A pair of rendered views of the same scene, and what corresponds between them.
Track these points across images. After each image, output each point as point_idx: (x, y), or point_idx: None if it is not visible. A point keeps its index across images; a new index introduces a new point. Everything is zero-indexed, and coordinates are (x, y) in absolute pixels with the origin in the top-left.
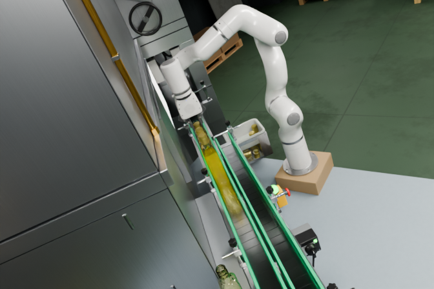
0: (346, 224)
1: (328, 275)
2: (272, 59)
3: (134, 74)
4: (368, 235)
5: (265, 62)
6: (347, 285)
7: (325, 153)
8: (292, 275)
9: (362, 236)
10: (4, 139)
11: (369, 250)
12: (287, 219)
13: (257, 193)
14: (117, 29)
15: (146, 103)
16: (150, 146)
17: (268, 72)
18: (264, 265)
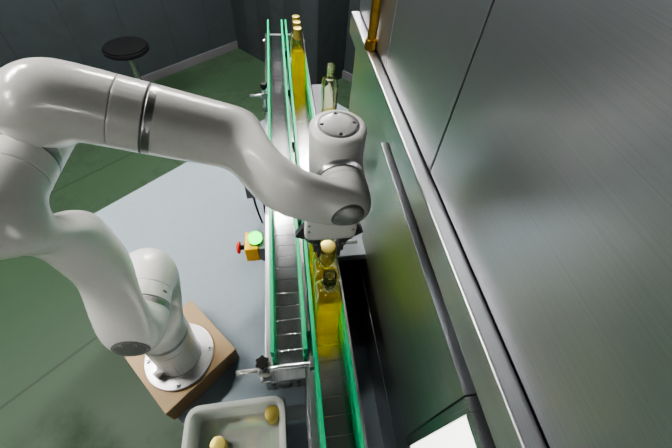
0: (200, 253)
1: (252, 213)
2: (77, 210)
3: (436, 105)
4: (192, 233)
5: (95, 220)
6: (243, 201)
7: (129, 357)
8: (284, 135)
9: (197, 235)
10: None
11: (204, 220)
12: (256, 289)
13: (277, 221)
14: (629, 181)
15: (404, 119)
16: None
17: (112, 231)
18: (302, 148)
